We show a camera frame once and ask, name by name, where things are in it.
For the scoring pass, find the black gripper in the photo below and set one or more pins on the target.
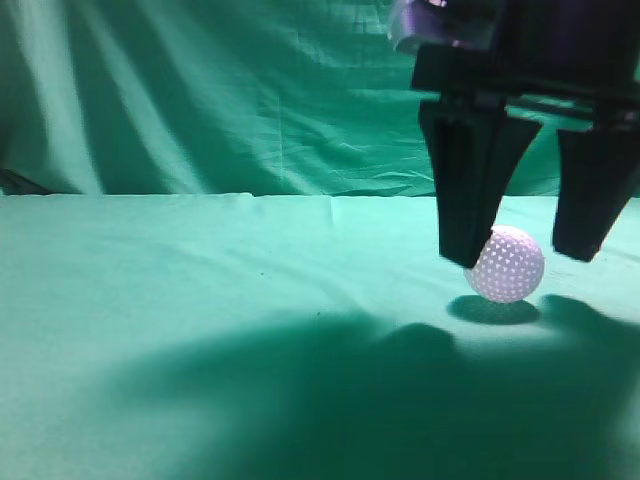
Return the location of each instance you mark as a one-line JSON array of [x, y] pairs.
[[476, 55]]

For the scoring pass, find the white dimpled ball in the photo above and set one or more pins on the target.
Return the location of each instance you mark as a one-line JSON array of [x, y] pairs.
[[510, 266]]

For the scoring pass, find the green table cloth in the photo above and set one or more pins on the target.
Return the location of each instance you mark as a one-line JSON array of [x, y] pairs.
[[290, 337]]

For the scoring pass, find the green backdrop curtain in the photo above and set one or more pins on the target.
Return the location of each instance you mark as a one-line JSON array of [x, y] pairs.
[[207, 97]]

